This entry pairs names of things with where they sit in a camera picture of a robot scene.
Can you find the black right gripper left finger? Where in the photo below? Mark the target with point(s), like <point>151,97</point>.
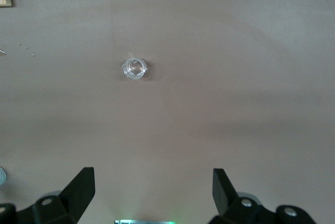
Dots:
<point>73,200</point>

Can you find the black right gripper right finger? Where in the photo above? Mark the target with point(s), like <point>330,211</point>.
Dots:
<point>227,203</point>

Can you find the clear glass measuring cup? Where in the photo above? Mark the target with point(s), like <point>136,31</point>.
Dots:
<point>134,68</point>

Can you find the green sleeved glass bottle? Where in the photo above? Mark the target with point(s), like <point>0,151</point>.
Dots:
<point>2,175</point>

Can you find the brown table cover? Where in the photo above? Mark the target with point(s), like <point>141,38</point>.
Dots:
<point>209,77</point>

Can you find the wet liquid spill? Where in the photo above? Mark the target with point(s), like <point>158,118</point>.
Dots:
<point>33,54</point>

